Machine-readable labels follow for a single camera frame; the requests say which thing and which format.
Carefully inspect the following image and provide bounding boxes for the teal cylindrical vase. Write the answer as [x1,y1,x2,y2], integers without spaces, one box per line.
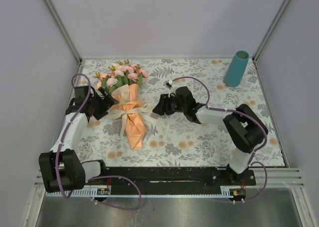
[223,51,249,87]

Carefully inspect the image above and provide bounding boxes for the floral patterned table mat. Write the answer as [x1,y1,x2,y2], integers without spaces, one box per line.
[75,58,285,167]

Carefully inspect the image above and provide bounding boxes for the white slotted cable duct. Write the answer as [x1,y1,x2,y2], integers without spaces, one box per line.
[46,186,246,197]

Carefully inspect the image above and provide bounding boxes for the left aluminium frame post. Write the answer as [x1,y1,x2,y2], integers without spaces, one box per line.
[43,0,82,64]

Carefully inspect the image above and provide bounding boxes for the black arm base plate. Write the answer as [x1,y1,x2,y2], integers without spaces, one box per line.
[102,167,256,186]

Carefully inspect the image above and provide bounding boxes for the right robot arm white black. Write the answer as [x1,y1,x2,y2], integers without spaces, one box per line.
[153,87,268,185]

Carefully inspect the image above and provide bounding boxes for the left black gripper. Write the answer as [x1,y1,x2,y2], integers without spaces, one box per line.
[88,87,119,120]

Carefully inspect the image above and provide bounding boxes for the cream printed ribbon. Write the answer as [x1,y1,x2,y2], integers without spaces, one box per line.
[107,103,163,138]

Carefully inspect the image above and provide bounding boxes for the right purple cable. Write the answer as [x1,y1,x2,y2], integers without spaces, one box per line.
[170,76,269,203]

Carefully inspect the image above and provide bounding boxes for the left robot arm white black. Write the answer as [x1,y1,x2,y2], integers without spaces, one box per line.
[38,86,118,193]

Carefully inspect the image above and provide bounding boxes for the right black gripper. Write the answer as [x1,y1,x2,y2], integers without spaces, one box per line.
[152,94,186,116]

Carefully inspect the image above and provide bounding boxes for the orange beige wrapping paper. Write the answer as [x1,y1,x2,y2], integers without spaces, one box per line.
[110,84,146,150]

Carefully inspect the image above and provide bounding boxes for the pink flower bunch green stems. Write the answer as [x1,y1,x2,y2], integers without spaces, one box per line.
[96,59,148,93]

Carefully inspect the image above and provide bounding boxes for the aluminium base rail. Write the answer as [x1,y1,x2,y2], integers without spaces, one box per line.
[33,167,304,188]

